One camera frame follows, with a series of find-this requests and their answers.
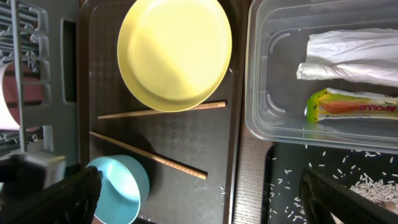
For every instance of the grey plastic dishwasher rack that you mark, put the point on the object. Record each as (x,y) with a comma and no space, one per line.
(40,37)

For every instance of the clear plastic waste container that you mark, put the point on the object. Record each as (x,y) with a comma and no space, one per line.
(278,33)

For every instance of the light blue bowl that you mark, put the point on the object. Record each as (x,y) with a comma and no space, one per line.
(125,188)

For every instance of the crumpled white plastic wrapper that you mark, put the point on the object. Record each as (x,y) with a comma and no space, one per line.
(359,56)

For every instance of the pink white bowl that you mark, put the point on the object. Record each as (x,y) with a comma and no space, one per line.
(10,116)

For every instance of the black waste tray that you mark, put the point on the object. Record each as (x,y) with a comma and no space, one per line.
(284,164)

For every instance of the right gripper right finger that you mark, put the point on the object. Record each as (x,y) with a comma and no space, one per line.
(324,199)

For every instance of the dark brown serving tray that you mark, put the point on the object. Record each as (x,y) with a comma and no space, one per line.
(205,140)

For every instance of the yellow plate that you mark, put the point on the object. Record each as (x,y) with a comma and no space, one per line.
(173,54)

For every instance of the green snack wrapper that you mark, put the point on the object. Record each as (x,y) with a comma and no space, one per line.
(337,104)

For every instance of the pile of rice waste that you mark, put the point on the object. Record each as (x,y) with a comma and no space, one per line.
(379,192)

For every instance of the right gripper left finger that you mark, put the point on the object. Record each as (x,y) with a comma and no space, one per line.
(72,200)

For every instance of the lower wooden chopstick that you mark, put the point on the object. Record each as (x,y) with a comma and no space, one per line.
(154,157)

